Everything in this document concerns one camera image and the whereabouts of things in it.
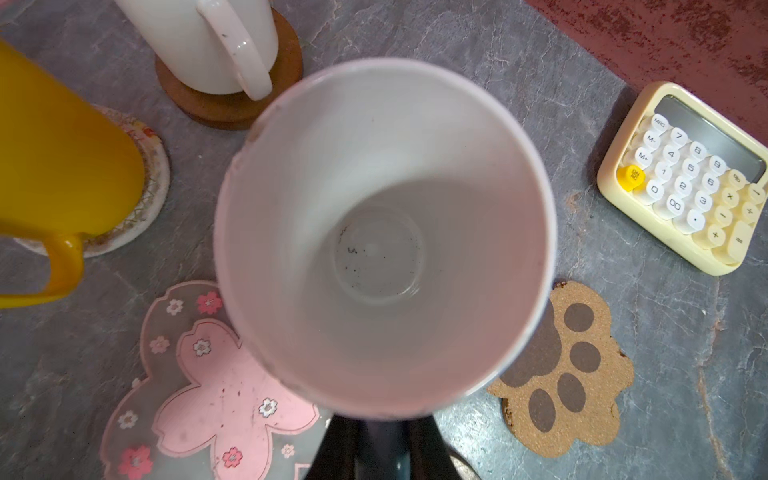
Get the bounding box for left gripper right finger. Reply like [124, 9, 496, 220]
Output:
[407, 416, 462, 480]

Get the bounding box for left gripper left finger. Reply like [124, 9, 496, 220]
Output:
[304, 415, 360, 480]

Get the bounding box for pink flower coaster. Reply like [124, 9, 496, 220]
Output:
[100, 280, 332, 479]

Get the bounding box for brown paw coaster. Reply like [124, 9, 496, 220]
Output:
[487, 281, 634, 458]

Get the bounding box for light blue floral mug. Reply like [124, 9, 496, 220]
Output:
[214, 58, 557, 420]

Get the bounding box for white woven round coaster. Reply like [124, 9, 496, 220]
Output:
[1, 102, 171, 258]

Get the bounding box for dark brown round coaster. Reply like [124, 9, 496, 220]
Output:
[155, 9, 303, 130]

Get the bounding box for yellow mug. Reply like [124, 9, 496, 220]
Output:
[1, 42, 145, 308]

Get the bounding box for white mug red inside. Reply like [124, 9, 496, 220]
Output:
[116, 0, 279, 100]

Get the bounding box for cream calculator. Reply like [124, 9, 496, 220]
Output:
[597, 81, 767, 276]

